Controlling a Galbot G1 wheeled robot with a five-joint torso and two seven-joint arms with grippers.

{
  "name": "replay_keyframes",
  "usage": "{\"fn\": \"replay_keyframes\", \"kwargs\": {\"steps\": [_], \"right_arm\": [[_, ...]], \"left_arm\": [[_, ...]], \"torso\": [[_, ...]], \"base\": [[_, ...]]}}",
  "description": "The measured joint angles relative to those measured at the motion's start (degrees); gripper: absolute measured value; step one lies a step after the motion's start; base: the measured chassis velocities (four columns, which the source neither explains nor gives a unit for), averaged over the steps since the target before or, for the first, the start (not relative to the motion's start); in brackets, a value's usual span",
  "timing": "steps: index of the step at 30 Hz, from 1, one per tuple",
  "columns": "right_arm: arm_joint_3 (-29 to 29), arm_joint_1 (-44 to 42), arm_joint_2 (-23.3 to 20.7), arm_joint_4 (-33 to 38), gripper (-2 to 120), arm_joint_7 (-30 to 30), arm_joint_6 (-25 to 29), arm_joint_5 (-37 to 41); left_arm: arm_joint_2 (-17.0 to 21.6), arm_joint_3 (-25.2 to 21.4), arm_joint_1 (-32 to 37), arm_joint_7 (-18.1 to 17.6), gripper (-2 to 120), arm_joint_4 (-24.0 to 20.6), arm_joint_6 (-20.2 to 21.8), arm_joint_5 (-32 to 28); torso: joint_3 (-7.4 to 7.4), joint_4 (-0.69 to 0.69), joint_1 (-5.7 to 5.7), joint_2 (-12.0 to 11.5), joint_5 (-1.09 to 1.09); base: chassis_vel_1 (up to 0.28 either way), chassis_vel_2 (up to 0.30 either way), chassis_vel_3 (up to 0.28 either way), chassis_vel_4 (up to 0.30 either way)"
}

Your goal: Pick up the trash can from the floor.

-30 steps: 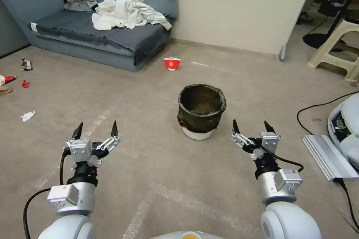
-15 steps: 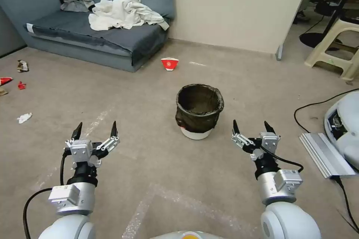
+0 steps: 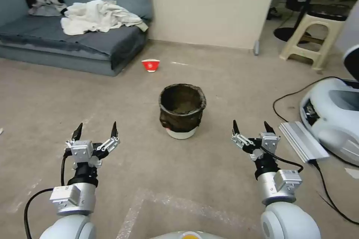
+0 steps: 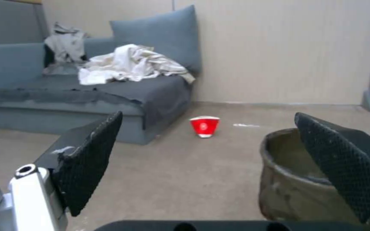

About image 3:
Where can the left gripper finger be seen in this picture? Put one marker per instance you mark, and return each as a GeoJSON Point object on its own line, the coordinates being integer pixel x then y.
{"type": "Point", "coordinates": [76, 134]}
{"type": "Point", "coordinates": [113, 132]}

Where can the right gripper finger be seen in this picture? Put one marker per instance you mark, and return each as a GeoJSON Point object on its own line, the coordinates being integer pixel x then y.
{"type": "Point", "coordinates": [269, 129]}
{"type": "Point", "coordinates": [236, 131]}

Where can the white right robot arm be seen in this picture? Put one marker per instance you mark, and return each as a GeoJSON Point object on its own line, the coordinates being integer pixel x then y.
{"type": "Point", "coordinates": [289, 222]}

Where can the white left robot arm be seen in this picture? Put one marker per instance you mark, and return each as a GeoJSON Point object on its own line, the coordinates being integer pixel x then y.
{"type": "Point", "coordinates": [73, 226]}

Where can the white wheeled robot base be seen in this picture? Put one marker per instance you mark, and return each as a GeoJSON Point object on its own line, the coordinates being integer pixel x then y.
{"type": "Point", "coordinates": [336, 110]}

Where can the white round trash can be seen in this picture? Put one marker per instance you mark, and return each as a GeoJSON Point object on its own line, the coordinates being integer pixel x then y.
{"type": "Point", "coordinates": [181, 134]}

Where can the black trash bag liner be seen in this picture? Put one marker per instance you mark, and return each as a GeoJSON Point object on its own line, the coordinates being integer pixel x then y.
{"type": "Point", "coordinates": [179, 118]}

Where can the silver ribbed aluminium ramp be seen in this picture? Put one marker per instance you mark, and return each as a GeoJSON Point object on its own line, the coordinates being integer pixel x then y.
{"type": "Point", "coordinates": [303, 142]}

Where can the red paper cup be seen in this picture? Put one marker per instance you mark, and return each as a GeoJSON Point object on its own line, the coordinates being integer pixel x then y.
{"type": "Point", "coordinates": [151, 66]}

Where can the grey partition foot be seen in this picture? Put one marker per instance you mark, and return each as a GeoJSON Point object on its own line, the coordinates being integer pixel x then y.
{"type": "Point", "coordinates": [257, 48]}

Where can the white paper scrap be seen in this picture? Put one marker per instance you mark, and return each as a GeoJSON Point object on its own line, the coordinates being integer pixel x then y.
{"type": "Point", "coordinates": [352, 172]}

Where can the blue grey sofa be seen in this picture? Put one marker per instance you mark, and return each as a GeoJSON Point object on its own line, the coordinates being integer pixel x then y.
{"type": "Point", "coordinates": [42, 37]}

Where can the white robot front shell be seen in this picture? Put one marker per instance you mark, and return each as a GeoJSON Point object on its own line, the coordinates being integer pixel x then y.
{"type": "Point", "coordinates": [186, 234]}

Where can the crumpled white cloth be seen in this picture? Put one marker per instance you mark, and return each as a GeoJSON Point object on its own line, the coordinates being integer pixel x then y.
{"type": "Point", "coordinates": [95, 16]}

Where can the beige plastic stool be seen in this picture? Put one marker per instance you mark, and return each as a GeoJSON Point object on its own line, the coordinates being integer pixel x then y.
{"type": "Point", "coordinates": [322, 20]}

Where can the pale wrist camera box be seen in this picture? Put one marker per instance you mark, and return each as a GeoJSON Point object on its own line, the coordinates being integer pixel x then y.
{"type": "Point", "coordinates": [269, 142]}
{"type": "Point", "coordinates": [81, 150]}

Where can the black round pedestal base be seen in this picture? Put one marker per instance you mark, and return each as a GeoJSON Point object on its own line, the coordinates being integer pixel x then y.
{"type": "Point", "coordinates": [289, 33]}

